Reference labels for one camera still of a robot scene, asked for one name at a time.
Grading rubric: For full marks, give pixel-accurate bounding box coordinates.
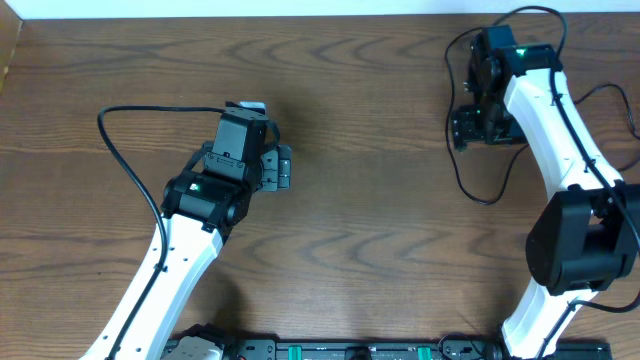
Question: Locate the thin black cable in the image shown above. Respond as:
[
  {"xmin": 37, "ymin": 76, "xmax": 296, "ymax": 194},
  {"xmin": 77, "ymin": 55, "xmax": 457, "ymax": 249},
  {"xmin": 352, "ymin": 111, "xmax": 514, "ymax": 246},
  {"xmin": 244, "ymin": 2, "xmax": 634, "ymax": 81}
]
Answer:
[
  {"xmin": 443, "ymin": 27, "xmax": 530, "ymax": 207},
  {"xmin": 573, "ymin": 82, "xmax": 640, "ymax": 174}
]

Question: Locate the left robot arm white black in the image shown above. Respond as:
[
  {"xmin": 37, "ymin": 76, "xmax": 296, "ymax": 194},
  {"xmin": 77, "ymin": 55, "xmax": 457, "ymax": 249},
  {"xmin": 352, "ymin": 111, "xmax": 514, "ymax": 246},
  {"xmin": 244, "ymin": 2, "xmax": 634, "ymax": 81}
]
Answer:
[{"xmin": 84, "ymin": 101, "xmax": 292, "ymax": 359}]

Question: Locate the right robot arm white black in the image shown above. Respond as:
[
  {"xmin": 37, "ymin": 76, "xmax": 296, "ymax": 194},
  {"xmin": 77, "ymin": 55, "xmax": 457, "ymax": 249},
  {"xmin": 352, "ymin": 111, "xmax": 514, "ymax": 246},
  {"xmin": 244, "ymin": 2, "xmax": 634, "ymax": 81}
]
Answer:
[{"xmin": 447, "ymin": 25, "xmax": 639, "ymax": 359}]

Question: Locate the right camera black cable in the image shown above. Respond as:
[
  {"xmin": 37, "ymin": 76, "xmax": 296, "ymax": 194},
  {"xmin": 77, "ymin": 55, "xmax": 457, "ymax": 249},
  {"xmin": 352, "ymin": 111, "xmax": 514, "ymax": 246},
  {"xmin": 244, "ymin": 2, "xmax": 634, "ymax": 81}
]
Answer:
[{"xmin": 492, "ymin": 5, "xmax": 640, "ymax": 360}]

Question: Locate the camera black cable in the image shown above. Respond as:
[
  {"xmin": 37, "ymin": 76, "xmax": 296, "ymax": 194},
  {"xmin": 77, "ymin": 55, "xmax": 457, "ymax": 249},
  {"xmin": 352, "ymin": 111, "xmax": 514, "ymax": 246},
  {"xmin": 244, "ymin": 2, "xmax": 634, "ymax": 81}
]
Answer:
[
  {"xmin": 492, "ymin": 5, "xmax": 640, "ymax": 360},
  {"xmin": 97, "ymin": 104, "xmax": 226, "ymax": 360}
]

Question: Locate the left camera black cable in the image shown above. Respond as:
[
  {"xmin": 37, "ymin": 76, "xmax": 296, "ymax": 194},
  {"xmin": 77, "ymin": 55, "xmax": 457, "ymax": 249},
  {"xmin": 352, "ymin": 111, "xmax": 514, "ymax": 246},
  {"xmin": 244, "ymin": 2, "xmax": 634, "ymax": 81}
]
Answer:
[{"xmin": 97, "ymin": 104, "xmax": 226, "ymax": 360}]

